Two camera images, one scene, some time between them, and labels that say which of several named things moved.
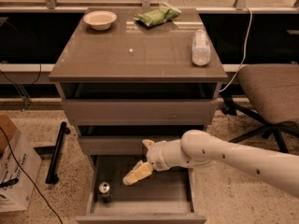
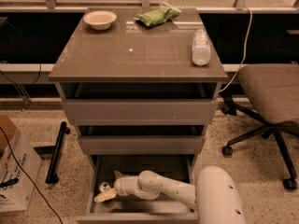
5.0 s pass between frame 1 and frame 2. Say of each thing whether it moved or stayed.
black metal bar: stayed
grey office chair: stayed
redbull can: stayed
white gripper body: moved
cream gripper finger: moved
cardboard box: stayed
